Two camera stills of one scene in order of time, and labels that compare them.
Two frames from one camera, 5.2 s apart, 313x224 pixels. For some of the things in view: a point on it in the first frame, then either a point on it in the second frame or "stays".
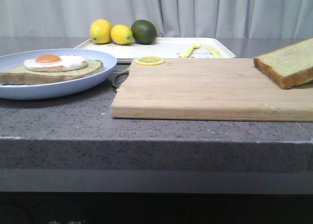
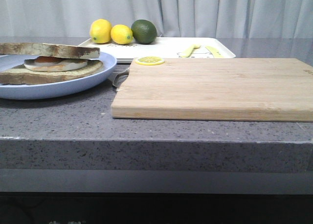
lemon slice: x=149 y=60 stays
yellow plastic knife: x=214 y=52 stays
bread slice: x=290 y=66 → x=49 y=50
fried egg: x=52 y=63 stays
